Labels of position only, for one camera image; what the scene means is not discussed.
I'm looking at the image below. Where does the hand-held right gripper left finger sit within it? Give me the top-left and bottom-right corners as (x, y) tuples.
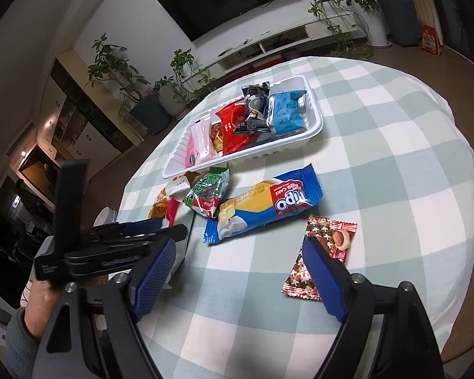
(32, 237), (177, 379)

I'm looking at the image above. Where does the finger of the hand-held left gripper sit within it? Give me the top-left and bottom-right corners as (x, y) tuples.
(93, 220), (164, 241)
(142, 224), (188, 249)

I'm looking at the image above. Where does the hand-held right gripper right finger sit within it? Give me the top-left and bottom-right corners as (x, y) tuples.
(302, 235), (445, 379)

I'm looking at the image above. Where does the large white snack packet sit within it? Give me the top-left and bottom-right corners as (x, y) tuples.
(164, 205), (190, 285)

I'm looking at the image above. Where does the orange snack packet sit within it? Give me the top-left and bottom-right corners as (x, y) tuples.
(147, 187), (170, 220)

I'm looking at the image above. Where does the brown red chocolate packet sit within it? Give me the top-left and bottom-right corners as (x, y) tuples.
(281, 215), (358, 301)

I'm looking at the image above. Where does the red and white snack packet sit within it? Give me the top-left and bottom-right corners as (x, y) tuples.
(164, 171), (200, 230)

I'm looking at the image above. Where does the green snack packet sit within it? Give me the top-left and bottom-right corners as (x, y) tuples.
(183, 165), (230, 220)

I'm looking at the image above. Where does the blue roll cake packet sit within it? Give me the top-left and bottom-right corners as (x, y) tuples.
(203, 163), (324, 245)

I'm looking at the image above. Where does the pink snack packet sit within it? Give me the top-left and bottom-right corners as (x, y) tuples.
(185, 119), (218, 168)

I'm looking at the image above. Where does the large red snack packet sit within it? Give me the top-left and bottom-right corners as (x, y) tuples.
(215, 100), (257, 155)

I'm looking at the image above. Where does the white plastic tray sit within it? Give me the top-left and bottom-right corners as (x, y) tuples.
(161, 75), (325, 179)

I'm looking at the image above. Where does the black snack packet white text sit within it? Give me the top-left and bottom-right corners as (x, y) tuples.
(232, 105), (271, 135)

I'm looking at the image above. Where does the light blue snack packet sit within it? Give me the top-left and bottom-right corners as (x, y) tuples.
(269, 89), (307, 135)

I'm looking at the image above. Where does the person's left forearm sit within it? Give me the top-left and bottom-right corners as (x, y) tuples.
(6, 308), (44, 379)

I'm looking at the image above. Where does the person's left hand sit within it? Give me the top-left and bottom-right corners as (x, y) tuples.
(21, 278), (64, 340)

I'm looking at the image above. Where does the white trash bin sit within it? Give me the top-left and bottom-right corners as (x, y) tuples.
(93, 206), (119, 227)

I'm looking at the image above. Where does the white storage cabinet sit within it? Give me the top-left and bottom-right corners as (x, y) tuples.
(35, 57), (135, 174)

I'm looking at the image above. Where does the tall potted plant dark pot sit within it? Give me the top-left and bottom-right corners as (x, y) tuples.
(86, 33), (172, 135)

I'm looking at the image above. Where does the small plant in grey pot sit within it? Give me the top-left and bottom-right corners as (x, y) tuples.
(152, 77), (190, 119)

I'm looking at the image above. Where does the white television cabinet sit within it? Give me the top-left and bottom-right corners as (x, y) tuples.
(182, 16), (364, 83)

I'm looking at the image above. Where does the bushy plant in white pot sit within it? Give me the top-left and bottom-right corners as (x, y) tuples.
(336, 0), (390, 48)

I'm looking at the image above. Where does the red paper bag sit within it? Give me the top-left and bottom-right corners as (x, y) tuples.
(420, 24), (443, 56)

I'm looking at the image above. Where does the large-leaf plant in dark pot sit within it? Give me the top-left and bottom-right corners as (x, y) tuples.
(353, 0), (419, 46)

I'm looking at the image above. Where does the glass sliding door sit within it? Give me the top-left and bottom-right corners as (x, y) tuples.
(430, 0), (474, 75)

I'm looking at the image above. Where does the black wall television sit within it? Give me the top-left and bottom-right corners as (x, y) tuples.
(157, 0), (301, 42)

